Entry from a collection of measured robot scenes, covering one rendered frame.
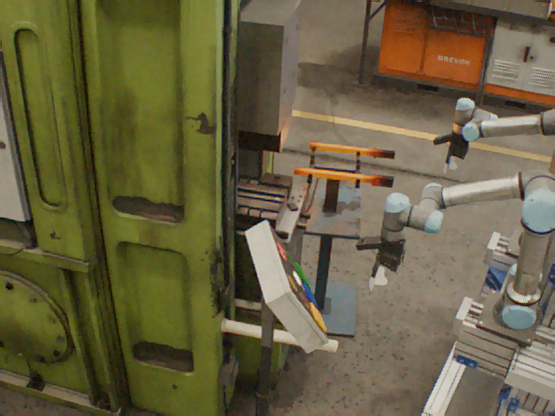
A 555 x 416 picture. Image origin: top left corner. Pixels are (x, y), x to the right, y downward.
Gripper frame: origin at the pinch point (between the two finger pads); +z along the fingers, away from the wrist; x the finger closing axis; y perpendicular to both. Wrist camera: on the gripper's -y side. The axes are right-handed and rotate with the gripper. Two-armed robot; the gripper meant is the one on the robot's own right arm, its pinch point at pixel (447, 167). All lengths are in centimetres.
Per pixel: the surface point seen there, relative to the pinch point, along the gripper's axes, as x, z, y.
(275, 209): -79, -6, -47
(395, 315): -6, 93, -8
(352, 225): -29, 28, -33
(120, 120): -122, -52, -83
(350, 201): -12, 28, -42
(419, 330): -11, 93, 8
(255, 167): -55, -4, -71
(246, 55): -92, -71, -54
